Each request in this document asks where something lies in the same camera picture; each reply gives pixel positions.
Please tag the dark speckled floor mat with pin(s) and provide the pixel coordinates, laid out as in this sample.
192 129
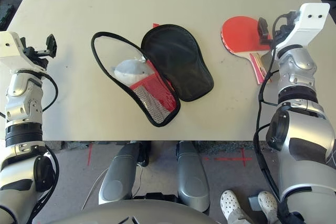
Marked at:
228 147

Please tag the red and black paddle case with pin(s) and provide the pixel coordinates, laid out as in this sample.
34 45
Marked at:
178 64

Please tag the grey trouser leg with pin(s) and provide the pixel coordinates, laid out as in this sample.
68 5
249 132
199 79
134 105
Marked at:
274 217
239 217

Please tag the small grey floor pedal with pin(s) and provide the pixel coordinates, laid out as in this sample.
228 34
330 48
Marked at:
254 202

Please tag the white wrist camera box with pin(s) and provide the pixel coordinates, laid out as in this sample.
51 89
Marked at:
9 48
312 22

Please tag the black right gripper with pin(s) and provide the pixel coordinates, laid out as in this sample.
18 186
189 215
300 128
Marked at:
283 32

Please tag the white perforated clog shoe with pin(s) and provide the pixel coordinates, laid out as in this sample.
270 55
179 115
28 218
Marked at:
231 203
267 203

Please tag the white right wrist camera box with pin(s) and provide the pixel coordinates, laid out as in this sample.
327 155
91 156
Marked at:
312 22

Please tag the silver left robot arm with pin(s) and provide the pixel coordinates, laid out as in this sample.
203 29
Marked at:
23 95

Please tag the red tape strip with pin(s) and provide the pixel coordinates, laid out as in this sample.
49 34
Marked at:
89 154

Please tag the silver robot right leg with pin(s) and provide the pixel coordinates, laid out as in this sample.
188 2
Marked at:
190 174

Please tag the red ping-pong paddle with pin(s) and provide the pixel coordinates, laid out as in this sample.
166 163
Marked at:
239 32

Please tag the grey robot torso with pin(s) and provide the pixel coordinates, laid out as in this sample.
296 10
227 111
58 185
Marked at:
131 213

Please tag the black floor mat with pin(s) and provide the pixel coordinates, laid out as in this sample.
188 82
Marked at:
6 14

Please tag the grey speckled foam mat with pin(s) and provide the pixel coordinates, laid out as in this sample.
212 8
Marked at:
76 145

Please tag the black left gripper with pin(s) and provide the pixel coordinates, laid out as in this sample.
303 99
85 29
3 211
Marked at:
36 56

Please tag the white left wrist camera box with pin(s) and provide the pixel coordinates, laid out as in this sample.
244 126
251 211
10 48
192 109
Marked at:
9 48

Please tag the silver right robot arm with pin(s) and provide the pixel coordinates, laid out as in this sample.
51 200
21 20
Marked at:
299 134

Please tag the silver robot leg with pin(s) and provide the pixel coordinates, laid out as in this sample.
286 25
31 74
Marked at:
120 171
190 174

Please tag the silver robot left leg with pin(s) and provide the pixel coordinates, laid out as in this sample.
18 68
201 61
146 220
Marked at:
120 171

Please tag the red tape cross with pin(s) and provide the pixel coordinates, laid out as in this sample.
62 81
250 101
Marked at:
242 159

